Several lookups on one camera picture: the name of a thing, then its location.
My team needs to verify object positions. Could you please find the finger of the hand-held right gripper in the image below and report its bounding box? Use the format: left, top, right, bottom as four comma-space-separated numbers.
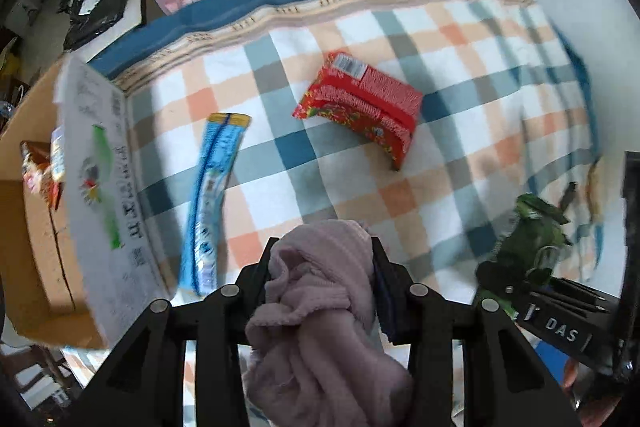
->
474, 258, 531, 305

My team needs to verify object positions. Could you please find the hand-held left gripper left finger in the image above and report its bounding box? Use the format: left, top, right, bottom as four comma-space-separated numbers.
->
70, 236, 280, 427

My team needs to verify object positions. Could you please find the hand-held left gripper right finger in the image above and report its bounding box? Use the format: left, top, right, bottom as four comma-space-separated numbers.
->
369, 234, 583, 427

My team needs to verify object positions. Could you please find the green snack packet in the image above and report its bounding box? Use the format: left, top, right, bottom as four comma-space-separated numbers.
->
475, 193, 573, 308

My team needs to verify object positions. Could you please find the mauve towel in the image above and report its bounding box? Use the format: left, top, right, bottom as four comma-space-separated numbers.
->
243, 219, 416, 427

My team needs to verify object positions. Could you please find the cardboard box with white flap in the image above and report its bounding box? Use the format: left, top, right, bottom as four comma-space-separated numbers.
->
0, 54, 178, 350

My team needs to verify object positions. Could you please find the person's right hand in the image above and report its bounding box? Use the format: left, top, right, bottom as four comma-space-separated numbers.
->
561, 356, 623, 427

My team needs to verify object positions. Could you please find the long blue snack packet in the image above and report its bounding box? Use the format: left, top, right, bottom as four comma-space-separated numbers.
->
178, 112, 252, 298

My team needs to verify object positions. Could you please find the red noodle multipack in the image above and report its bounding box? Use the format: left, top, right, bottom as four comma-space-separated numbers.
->
292, 51, 425, 172

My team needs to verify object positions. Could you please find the plaid blanket with blue border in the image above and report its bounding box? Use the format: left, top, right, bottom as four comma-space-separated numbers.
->
85, 0, 608, 427

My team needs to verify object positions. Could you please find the orange snack packet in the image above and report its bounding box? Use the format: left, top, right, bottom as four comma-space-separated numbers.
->
20, 140, 66, 210

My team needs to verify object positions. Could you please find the black plastic bag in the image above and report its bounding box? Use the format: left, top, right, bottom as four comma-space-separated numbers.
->
56, 0, 134, 52

